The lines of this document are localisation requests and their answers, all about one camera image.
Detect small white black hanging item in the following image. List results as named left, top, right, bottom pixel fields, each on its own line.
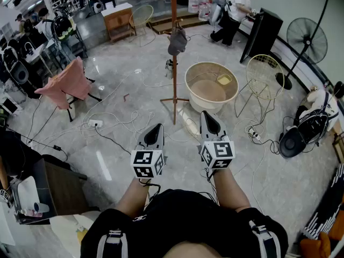
left=164, top=59, right=175, bottom=80

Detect black cable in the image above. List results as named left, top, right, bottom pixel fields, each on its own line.
left=94, top=125, right=132, bottom=156

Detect wooden platform steps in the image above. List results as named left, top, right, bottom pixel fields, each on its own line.
left=146, top=10, right=213, bottom=35

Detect wooden cabinet white top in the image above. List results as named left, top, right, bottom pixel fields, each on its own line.
left=101, top=2, right=137, bottom=44

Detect orange chair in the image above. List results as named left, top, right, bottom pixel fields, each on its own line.
left=299, top=210, right=344, bottom=258

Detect person's black shirt torso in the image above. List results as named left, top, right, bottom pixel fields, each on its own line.
left=80, top=189, right=290, bottom=258

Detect wooden coat stand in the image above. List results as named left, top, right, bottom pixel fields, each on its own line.
left=160, top=0, right=190, bottom=126

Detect yellow wire chair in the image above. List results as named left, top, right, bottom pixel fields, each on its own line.
left=234, top=53, right=285, bottom=118
left=129, top=4, right=157, bottom=48

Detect round beige wicker basket chair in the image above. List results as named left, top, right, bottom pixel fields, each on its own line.
left=184, top=61, right=240, bottom=114

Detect person's right forearm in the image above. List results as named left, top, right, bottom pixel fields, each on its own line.
left=211, top=167, right=252, bottom=213

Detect white cup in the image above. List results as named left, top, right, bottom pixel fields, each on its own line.
left=33, top=202, right=51, bottom=214

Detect pink cloth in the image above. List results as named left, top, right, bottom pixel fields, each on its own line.
left=34, top=56, right=93, bottom=110

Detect dark desk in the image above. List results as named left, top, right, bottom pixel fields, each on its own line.
left=0, top=129, right=88, bottom=225

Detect grey cap item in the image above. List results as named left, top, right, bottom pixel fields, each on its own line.
left=167, top=26, right=188, bottom=56

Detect person's left forearm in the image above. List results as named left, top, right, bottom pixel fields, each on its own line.
left=115, top=177, right=162, bottom=218

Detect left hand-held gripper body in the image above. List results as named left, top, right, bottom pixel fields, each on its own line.
left=130, top=123, right=166, bottom=179

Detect white cable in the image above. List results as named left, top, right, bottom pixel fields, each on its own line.
left=80, top=68, right=186, bottom=142

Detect black leaning panel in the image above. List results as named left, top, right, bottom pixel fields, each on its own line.
left=239, top=7, right=284, bottom=64

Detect black standing fan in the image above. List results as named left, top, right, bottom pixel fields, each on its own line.
left=275, top=0, right=333, bottom=91

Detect white round table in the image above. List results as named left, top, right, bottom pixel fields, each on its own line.
left=49, top=211, right=101, bottom=258

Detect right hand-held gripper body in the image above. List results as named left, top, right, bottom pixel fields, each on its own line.
left=199, top=110, right=237, bottom=170

